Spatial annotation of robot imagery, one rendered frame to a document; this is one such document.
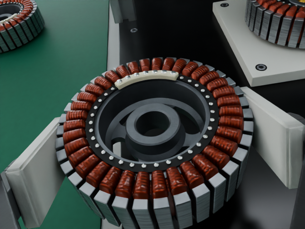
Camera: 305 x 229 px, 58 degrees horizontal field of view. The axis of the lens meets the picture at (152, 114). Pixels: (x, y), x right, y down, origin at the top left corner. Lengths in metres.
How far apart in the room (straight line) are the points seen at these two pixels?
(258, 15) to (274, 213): 0.18
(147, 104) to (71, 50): 0.24
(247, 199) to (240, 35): 0.18
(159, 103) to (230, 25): 0.18
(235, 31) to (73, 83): 0.19
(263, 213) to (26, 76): 0.31
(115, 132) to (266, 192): 0.11
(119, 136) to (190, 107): 0.05
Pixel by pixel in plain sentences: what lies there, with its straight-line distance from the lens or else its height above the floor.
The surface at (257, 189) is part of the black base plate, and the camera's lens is 0.21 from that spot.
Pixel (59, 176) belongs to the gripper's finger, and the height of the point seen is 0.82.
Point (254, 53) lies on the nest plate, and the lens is 0.29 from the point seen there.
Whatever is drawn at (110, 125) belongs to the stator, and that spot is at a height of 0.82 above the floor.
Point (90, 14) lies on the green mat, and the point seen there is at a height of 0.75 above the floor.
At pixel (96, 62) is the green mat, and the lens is 0.36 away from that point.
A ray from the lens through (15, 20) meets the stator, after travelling 0.45.
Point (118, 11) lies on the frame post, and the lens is 0.38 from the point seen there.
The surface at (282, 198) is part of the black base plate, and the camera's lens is 0.21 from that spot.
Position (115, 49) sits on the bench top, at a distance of 0.38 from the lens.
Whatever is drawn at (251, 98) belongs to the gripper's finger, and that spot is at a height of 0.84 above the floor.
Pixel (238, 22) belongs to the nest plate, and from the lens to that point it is 0.34.
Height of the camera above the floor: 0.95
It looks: 47 degrees down
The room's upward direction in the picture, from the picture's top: 11 degrees counter-clockwise
